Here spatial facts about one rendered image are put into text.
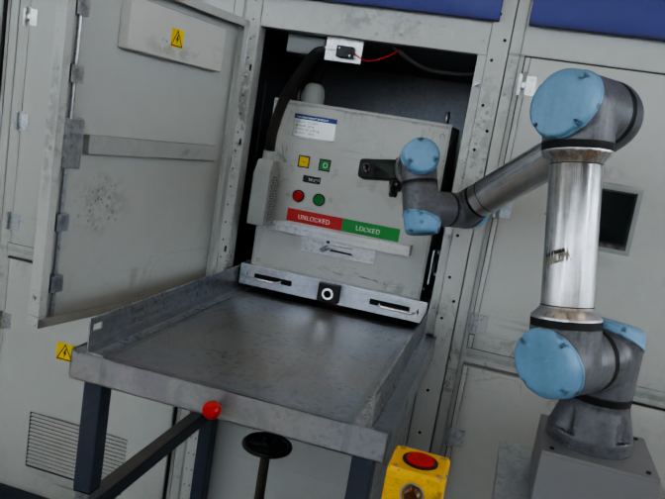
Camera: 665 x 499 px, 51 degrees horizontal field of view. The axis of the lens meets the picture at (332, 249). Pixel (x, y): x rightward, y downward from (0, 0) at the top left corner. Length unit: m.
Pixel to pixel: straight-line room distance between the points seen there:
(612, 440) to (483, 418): 0.61
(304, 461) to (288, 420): 0.80
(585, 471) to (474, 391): 0.62
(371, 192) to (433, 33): 0.43
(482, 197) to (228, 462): 1.12
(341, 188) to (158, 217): 0.49
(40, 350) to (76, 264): 0.75
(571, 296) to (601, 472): 0.31
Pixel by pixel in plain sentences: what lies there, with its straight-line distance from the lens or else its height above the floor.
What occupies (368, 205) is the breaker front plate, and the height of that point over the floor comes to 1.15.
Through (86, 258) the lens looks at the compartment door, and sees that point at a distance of 1.64.
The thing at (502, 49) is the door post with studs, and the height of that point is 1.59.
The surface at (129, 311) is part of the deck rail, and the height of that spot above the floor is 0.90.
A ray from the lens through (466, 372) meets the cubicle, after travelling 1.86.
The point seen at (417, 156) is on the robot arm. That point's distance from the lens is 1.41.
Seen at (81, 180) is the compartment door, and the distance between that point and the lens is 1.58.
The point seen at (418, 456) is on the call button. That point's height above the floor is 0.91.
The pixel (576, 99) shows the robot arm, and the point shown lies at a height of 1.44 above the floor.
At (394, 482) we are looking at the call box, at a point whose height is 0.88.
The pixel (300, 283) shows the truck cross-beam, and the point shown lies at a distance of 1.95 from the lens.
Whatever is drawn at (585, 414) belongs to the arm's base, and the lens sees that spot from 1.33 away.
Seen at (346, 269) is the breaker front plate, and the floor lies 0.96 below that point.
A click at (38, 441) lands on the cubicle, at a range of 2.45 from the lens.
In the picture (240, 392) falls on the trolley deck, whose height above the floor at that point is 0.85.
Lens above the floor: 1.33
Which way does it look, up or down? 9 degrees down
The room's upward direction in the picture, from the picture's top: 9 degrees clockwise
